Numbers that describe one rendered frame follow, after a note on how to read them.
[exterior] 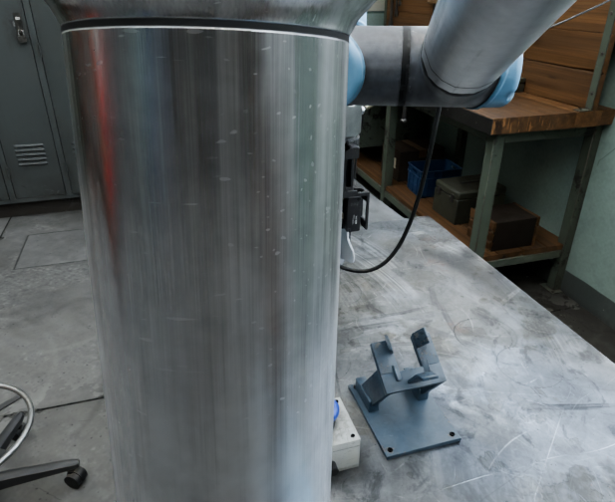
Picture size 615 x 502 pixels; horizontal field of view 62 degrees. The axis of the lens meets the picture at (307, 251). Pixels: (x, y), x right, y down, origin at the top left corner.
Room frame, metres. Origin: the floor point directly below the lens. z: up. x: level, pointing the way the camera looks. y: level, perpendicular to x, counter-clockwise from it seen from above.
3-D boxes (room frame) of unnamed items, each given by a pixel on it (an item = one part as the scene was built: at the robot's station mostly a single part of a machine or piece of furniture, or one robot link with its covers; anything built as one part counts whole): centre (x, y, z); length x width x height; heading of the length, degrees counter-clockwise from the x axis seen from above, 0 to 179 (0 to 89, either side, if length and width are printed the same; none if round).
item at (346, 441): (0.43, -0.02, 0.82); 0.08 x 0.07 x 0.05; 16
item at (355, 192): (0.64, -0.03, 1.07); 0.09 x 0.08 x 0.12; 17
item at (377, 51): (0.54, -0.04, 1.23); 0.11 x 0.11 x 0.08; 83
